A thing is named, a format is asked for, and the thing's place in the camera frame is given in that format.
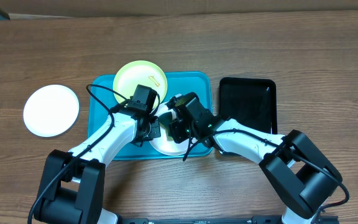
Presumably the white plate with pink rim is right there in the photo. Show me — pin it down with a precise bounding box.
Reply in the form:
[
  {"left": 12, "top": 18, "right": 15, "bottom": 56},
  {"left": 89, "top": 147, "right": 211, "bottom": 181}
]
[{"left": 150, "top": 102, "right": 189, "bottom": 156}]

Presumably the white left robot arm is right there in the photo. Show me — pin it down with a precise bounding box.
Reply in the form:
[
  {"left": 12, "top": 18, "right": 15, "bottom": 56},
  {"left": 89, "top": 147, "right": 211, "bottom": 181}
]
[{"left": 27, "top": 110, "right": 160, "bottom": 224}]

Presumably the black water tray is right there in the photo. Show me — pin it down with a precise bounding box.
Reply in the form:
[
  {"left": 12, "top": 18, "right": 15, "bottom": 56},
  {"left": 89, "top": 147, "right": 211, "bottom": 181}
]
[{"left": 219, "top": 77, "right": 278, "bottom": 134}]

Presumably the yellow-green plate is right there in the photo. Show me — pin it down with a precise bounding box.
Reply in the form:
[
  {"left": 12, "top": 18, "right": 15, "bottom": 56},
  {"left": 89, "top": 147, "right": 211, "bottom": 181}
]
[{"left": 112, "top": 60, "right": 168, "bottom": 102}]

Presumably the blue plastic tray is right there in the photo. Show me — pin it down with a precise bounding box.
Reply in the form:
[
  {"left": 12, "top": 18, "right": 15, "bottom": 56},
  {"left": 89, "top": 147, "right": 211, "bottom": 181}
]
[{"left": 87, "top": 72, "right": 213, "bottom": 161}]

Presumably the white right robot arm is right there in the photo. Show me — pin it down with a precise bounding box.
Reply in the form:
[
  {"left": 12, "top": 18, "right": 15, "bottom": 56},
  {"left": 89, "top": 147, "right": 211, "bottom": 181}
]
[{"left": 169, "top": 117, "right": 342, "bottom": 223}]

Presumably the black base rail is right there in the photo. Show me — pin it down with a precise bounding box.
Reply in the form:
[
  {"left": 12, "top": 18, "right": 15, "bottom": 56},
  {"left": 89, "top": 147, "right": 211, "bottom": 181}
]
[{"left": 117, "top": 215, "right": 283, "bottom": 224}]

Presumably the green yellow sponge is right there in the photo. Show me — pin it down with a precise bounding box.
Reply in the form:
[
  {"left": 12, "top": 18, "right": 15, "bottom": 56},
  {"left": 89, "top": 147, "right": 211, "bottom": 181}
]
[{"left": 158, "top": 111, "right": 177, "bottom": 131}]

